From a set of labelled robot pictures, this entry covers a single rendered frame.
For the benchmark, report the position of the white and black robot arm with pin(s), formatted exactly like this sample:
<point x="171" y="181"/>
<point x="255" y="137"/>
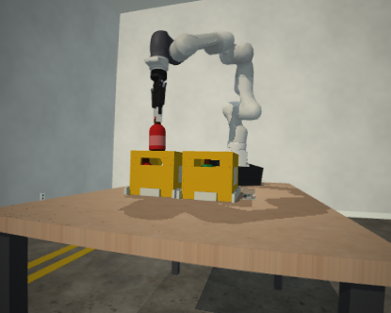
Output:
<point x="241" y="54"/>

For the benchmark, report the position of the white paper pick list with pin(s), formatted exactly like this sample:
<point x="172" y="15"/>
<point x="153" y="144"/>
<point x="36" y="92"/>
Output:
<point x="249" y="196"/>

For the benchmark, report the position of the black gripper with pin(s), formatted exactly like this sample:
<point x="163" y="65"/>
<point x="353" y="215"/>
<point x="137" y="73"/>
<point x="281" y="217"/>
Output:
<point x="157" y="75"/>

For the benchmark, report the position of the yellow divided crate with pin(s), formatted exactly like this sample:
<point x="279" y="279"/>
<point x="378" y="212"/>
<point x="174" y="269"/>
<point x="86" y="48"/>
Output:
<point x="217" y="179"/>
<point x="166" y="177"/>

